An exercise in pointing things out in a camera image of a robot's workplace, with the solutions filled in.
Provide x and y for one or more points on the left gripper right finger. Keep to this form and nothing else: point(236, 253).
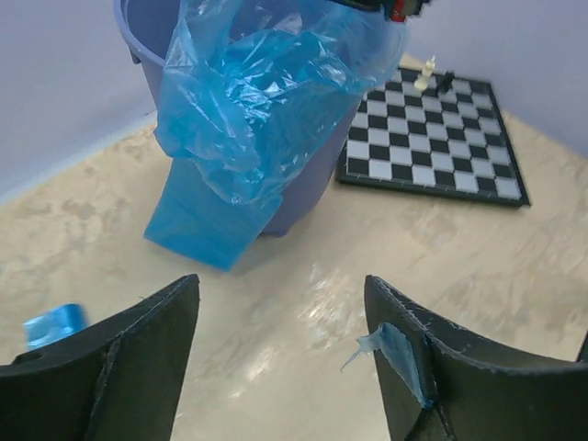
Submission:
point(486, 390)

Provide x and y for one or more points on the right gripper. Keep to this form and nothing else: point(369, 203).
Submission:
point(392, 10)

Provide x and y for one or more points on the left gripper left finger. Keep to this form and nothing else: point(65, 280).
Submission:
point(119, 379)

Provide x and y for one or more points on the blue trash bag roll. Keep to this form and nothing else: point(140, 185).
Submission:
point(54, 325)

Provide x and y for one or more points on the single blue trash bag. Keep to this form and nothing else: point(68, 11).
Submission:
point(251, 91)

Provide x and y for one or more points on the blue plastic trash bin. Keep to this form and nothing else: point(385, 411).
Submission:
point(147, 27)

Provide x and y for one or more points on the white chess piece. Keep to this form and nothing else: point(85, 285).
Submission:
point(422, 80)

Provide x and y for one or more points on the black chess piece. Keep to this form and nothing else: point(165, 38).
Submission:
point(445, 83)

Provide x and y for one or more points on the torn blue bag scrap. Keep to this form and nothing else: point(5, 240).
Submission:
point(401, 355)

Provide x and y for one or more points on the black white chessboard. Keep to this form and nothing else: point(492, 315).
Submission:
point(451, 144)

